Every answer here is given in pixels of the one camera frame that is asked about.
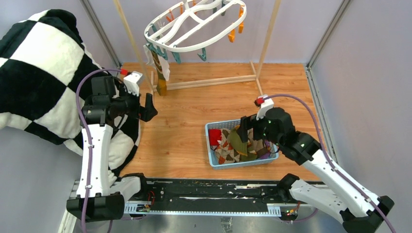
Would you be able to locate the red sock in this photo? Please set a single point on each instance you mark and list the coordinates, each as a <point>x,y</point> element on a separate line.
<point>215,137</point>

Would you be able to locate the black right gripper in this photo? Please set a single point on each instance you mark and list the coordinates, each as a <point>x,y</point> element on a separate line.
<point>246,124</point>

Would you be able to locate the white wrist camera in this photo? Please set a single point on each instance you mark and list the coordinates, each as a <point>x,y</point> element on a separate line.
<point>132,80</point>
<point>264,103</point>

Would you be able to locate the green brown striped sock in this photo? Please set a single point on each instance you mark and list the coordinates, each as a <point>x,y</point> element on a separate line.
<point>242,151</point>

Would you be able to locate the white round clip hanger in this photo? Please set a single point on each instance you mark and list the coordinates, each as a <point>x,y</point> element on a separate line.
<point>193,25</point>

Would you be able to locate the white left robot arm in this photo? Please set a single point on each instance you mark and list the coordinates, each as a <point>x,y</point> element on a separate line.
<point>97,198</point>

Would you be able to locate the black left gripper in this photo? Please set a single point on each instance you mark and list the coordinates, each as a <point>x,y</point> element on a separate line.
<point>145,113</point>

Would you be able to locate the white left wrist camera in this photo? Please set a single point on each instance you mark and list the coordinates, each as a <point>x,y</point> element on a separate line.
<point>132,80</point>

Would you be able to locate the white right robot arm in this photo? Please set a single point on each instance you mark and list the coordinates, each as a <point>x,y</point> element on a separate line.
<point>346,200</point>

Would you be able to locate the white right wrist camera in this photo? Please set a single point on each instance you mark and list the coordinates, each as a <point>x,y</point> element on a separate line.
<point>264,103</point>

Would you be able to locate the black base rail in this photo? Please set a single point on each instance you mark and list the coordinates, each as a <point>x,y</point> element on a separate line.
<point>209,197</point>

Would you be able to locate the wooden drying rack frame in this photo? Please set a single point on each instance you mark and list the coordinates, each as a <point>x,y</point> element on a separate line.
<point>254,77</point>

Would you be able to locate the light blue plastic basket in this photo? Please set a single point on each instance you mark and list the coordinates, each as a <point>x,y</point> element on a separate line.
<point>230,124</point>

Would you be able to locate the white sock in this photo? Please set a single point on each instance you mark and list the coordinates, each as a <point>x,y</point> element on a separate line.
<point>150,62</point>

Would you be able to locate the black white checkered blanket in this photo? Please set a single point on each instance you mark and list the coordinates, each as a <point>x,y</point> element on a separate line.
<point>46,72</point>

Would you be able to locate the argyle brown sock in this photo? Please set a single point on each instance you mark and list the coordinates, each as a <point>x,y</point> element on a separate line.
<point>224,152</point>

